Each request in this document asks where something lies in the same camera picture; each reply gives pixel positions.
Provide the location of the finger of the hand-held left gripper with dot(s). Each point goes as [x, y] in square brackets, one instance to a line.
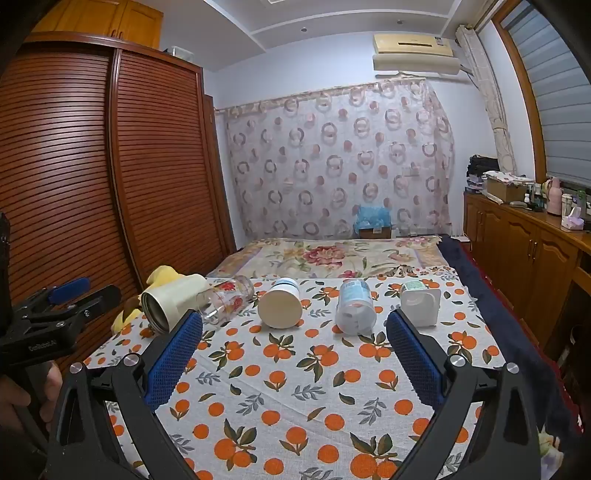
[94, 301]
[69, 289]

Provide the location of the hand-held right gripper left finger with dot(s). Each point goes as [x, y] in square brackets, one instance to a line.
[175, 360]

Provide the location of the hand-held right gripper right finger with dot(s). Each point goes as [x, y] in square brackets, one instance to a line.
[415, 362]

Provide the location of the white square plastic cup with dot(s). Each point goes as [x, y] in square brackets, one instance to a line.
[420, 307]

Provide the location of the cream insulated cup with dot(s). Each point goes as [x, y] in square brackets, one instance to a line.
[175, 297]

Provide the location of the floral print glass cup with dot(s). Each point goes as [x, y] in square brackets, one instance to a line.
[226, 300]

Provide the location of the translucent plastic cup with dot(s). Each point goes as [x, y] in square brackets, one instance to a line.
[355, 309]

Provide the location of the white paper cup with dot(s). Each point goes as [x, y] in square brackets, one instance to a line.
[279, 309]

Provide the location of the person's left hand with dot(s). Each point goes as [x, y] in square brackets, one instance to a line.
[11, 401]

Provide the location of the yellow plush toy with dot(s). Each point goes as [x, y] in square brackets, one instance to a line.
[159, 277]

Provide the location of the orange fruit print tablecloth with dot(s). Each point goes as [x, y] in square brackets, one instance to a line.
[286, 383]

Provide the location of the brown slatted wooden wardrobe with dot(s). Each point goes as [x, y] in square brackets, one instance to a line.
[60, 161]

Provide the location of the small cardboard box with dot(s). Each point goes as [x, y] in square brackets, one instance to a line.
[375, 232]

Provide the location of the floral blanket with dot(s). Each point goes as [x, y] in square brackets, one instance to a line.
[323, 256]

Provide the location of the blue plastic bag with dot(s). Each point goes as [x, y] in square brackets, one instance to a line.
[373, 216]

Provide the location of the wooden sideboard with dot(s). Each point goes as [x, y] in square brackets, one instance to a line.
[521, 244]

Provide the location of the open cardboard box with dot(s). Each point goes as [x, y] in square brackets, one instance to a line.
[505, 191]

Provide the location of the pile of black bags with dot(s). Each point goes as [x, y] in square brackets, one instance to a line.
[482, 166]

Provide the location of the pastel tissue box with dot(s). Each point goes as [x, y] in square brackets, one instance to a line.
[572, 219]

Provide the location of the pink thermos flask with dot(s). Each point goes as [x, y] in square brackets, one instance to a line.
[553, 198]

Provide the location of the circle pattern sheer curtain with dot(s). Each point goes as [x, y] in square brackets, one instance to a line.
[332, 157]

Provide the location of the clear plastic storage box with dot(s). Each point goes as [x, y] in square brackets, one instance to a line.
[182, 53]

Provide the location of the tied patterned side curtain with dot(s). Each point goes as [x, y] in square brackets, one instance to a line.
[494, 106]

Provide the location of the light wooden overhead cabinet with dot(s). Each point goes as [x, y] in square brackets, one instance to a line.
[101, 16]

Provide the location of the grey window blind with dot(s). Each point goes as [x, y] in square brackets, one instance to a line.
[549, 92]

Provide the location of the wall air conditioner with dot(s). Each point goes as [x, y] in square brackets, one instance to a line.
[413, 50]

